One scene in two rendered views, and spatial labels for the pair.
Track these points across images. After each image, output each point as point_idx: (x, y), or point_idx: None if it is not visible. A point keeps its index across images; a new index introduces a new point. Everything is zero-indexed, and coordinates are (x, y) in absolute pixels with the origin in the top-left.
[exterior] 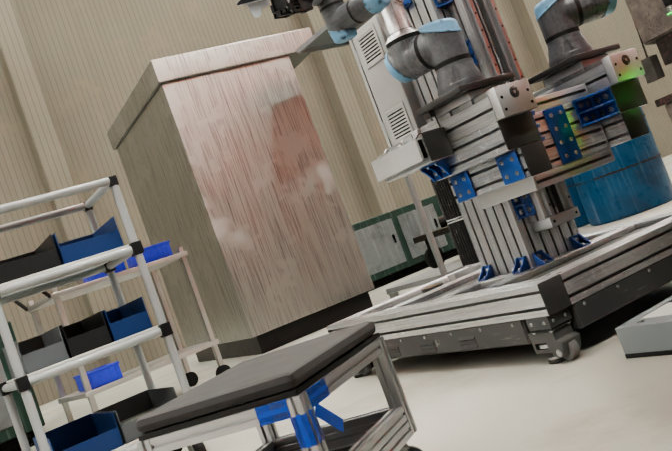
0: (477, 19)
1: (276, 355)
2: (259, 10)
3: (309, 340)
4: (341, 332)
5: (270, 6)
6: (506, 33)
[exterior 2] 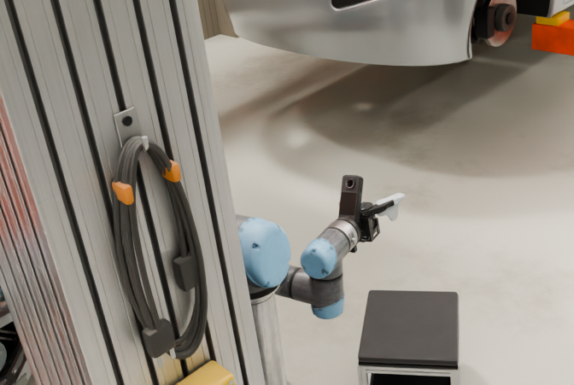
0: None
1: (412, 338)
2: (389, 215)
3: (400, 353)
4: (372, 344)
5: (377, 218)
6: None
